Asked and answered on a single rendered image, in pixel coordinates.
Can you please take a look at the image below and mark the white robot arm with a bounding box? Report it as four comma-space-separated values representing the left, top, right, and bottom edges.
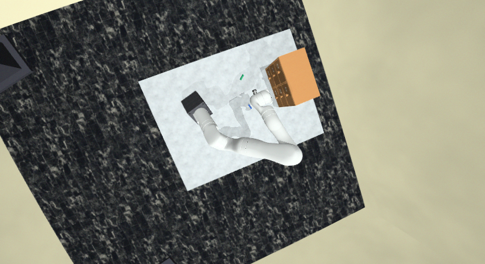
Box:
193, 89, 302, 166

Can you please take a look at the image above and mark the brown wooden chest of drawers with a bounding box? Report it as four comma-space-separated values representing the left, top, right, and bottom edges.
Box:
266, 48, 320, 107

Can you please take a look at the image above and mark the brown wooden drawer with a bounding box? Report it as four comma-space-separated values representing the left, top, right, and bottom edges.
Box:
277, 85, 288, 106
269, 63, 281, 85
273, 88, 283, 107
282, 83, 294, 105
274, 59, 286, 83
266, 67, 276, 88

